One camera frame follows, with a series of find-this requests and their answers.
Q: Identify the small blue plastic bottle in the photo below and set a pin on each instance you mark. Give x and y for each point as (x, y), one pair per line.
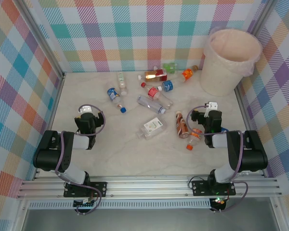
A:
(224, 130)

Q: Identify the brown coffee bottle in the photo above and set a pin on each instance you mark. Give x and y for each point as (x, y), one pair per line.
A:
(181, 125)

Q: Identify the blue label bottle white cap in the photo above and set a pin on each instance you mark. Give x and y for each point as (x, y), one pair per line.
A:
(168, 85)

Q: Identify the slim bottle white pink label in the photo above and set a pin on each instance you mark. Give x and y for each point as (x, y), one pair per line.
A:
(122, 81)

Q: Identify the orange label bottle brown cap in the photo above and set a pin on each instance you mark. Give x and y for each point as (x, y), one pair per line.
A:
(187, 73)

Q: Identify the clear bottle white label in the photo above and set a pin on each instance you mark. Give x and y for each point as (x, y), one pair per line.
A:
(152, 127)

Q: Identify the red label bottle red cap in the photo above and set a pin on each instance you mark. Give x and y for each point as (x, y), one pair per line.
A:
(154, 92)

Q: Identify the clear water bottle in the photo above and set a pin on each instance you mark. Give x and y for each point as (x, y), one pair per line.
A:
(149, 103)

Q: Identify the amber tea bottle white cap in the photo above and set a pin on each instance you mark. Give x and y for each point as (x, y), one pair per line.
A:
(155, 75)

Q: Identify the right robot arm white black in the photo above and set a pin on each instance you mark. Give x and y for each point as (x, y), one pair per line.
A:
(253, 156)

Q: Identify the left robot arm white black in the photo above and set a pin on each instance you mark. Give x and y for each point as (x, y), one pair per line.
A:
(48, 154)

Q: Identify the round cream waste bin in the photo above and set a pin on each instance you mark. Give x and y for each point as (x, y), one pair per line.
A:
(219, 79)

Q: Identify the clear plastic bin liner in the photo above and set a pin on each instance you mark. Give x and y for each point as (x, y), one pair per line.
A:
(249, 68)

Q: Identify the green plastic bottle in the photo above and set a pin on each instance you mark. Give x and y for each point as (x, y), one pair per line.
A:
(170, 67)

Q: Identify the grey metal panel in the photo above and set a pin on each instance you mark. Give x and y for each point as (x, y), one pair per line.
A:
(147, 220)

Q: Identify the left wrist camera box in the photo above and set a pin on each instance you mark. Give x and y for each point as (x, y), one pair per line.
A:
(85, 109)

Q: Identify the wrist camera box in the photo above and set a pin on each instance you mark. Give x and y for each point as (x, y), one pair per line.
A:
(85, 109)
(212, 106)

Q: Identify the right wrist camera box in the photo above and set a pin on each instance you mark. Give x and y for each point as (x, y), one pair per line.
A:
(212, 106)

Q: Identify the right aluminium side rail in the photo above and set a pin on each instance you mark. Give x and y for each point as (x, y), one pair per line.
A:
(246, 118)

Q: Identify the aluminium side rail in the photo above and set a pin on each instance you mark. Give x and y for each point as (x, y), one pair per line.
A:
(246, 118)
(51, 120)

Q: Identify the left aluminium side rail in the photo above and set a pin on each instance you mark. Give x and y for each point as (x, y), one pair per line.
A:
(51, 120)

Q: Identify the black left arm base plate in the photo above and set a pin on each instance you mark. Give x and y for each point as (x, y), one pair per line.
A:
(100, 188)

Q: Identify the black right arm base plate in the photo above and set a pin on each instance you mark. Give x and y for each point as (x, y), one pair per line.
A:
(200, 187)

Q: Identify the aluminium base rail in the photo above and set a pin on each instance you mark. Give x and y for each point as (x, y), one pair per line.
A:
(147, 187)

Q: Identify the left aluminium frame post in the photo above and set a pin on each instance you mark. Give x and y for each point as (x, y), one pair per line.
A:
(43, 41)

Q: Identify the aluminium frame post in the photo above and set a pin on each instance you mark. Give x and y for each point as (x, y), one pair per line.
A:
(43, 41)
(260, 18)

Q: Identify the right aluminium frame post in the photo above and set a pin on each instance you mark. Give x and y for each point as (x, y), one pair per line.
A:
(260, 18)

